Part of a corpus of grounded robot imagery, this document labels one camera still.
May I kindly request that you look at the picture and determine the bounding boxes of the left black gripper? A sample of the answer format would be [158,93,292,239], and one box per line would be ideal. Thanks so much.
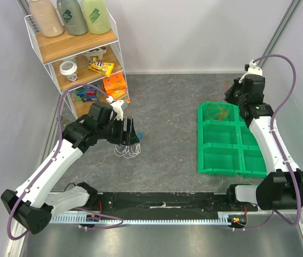
[98,115,139,146]

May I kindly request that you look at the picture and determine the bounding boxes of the white cable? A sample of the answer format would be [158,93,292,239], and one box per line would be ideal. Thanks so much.
[113,143,142,159]

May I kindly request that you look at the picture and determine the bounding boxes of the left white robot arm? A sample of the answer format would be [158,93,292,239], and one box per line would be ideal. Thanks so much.
[1,100,139,235]

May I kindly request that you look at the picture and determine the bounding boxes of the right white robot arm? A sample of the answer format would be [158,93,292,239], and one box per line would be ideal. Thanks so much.
[225,74,303,211]

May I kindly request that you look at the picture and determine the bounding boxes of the lower orange snack box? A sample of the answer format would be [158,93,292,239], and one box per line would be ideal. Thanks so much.
[107,88,130,104]

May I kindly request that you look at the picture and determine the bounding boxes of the orange snack box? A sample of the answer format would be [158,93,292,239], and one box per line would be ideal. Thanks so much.
[107,88,130,104]
[102,72,127,94]

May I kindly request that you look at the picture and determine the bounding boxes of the green compartment bin tray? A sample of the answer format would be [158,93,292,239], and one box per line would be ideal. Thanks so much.
[197,102,267,178]

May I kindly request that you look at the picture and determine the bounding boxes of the top orange snack box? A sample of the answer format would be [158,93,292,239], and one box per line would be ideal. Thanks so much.
[102,72,127,94]

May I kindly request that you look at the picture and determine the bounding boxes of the blue snack package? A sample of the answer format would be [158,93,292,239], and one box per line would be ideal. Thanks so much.
[75,86,99,103]

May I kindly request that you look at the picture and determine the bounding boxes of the yellow candy bag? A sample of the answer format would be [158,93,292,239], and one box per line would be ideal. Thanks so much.
[87,57,114,78]

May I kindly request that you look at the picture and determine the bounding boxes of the chobani yogurt pack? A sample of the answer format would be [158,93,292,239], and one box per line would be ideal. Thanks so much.
[83,46,107,61]

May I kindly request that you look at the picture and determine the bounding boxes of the white lidded paper cup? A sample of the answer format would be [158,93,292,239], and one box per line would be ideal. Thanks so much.
[59,61,78,82]

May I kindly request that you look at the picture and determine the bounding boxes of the light green bottle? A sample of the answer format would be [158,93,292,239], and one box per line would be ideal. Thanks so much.
[82,0,110,34]

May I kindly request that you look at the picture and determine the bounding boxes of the grey green bottle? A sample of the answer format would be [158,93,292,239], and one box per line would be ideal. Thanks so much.
[56,0,88,36]

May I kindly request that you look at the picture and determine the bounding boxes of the beige bottle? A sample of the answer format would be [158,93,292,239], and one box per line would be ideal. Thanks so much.
[29,0,64,37]

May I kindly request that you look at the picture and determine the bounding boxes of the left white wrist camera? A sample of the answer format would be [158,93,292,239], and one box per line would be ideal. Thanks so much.
[106,96,128,120]

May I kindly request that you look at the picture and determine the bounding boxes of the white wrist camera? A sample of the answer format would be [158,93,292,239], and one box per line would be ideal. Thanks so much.
[239,60,263,84]
[106,96,128,120]

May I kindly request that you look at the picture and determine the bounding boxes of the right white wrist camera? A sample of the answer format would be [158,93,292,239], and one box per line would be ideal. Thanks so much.
[239,60,263,84]

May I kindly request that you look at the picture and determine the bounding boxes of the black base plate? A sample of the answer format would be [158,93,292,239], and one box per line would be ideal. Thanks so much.
[84,192,257,213]

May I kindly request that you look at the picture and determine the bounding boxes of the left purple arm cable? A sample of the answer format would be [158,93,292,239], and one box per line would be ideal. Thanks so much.
[7,84,124,240]

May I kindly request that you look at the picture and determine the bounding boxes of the white wire wooden shelf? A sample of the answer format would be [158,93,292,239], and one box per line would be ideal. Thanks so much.
[24,7,131,120]

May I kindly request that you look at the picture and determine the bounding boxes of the grey slotted cable duct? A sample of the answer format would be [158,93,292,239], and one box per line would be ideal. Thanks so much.
[50,211,236,225]

